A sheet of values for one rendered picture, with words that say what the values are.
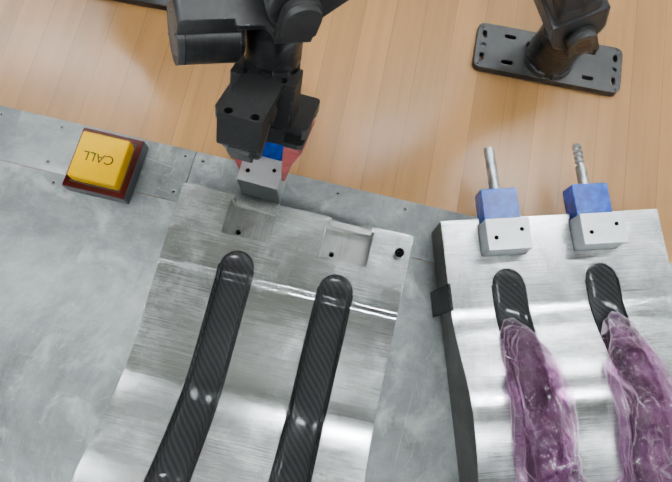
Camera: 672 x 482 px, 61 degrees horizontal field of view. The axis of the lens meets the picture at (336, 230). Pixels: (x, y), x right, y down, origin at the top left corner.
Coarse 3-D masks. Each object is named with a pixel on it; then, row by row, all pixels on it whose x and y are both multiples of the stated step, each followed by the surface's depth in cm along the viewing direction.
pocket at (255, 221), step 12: (240, 204) 64; (252, 204) 64; (228, 216) 63; (240, 216) 65; (252, 216) 65; (264, 216) 65; (228, 228) 64; (240, 228) 65; (252, 228) 65; (264, 228) 65; (264, 240) 64
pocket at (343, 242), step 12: (336, 228) 64; (348, 228) 64; (360, 228) 64; (372, 228) 63; (324, 240) 64; (336, 240) 65; (348, 240) 65; (360, 240) 65; (372, 240) 63; (324, 252) 64; (336, 252) 64; (348, 252) 64; (360, 252) 64; (360, 264) 64
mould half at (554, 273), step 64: (448, 256) 65; (512, 256) 66; (576, 256) 66; (640, 256) 66; (448, 320) 65; (576, 320) 63; (640, 320) 63; (448, 384) 67; (576, 384) 58; (512, 448) 57
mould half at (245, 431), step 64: (192, 192) 63; (192, 256) 61; (256, 256) 61; (320, 256) 61; (384, 256) 61; (192, 320) 60; (256, 320) 60; (384, 320) 60; (128, 384) 57; (256, 384) 58; (128, 448) 53; (256, 448) 55; (320, 448) 56
